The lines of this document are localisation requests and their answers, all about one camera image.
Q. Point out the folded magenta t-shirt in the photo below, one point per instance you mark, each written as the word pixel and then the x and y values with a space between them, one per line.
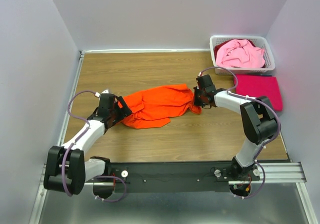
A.
pixel 257 86

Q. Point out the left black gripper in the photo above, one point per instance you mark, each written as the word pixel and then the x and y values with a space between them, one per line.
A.
pixel 124 111

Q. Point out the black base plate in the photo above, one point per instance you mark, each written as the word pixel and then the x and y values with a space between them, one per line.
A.
pixel 175 177

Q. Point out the aluminium frame rail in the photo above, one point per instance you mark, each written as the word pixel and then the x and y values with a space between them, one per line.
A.
pixel 279 197

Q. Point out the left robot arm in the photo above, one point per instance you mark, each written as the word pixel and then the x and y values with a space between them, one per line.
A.
pixel 66 169

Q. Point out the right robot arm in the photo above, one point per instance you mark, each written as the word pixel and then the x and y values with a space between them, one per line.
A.
pixel 260 123

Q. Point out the pink t-shirt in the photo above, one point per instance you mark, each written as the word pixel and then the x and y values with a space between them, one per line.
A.
pixel 238 54

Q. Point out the white plastic basket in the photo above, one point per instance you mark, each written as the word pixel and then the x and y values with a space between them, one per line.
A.
pixel 258 41

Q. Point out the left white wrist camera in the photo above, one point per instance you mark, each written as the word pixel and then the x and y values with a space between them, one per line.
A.
pixel 103 92

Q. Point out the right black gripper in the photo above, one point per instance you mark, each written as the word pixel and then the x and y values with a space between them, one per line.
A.
pixel 195 102

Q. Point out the orange t-shirt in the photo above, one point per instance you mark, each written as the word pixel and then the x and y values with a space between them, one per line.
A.
pixel 154 108

